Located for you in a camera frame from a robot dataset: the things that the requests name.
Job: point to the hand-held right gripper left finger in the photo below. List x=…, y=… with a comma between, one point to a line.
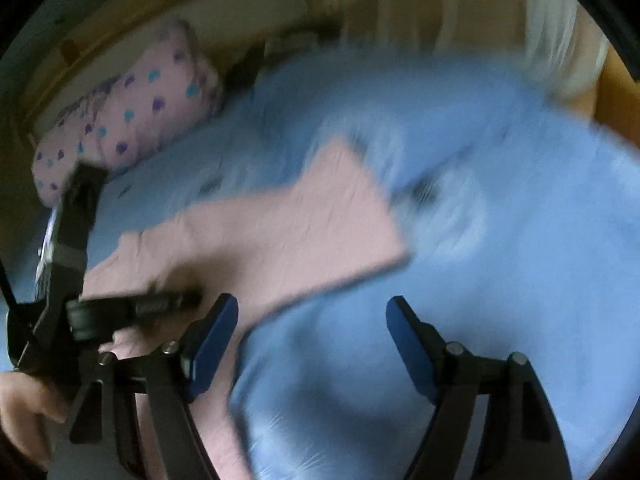
x=215, y=340

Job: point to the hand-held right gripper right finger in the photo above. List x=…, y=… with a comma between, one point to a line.
x=410, y=345

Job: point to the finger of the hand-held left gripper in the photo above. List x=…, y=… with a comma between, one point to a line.
x=150, y=303

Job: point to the pink knitted sweater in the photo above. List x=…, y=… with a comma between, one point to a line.
x=275, y=235

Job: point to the person's left hand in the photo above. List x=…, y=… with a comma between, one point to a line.
x=20, y=400

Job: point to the blue floral bed sheet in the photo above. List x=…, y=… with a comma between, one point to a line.
x=500, y=285

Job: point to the pink heart-print pillow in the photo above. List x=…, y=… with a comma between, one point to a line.
x=150, y=105

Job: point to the wooden bed headboard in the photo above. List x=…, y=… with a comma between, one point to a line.
x=125, y=5

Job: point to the dark patterned cloth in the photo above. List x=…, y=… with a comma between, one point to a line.
x=245, y=67

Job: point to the wooden wardrobe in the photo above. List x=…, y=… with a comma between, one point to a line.
x=620, y=100

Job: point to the white mosquito net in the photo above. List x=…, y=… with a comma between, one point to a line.
x=565, y=35

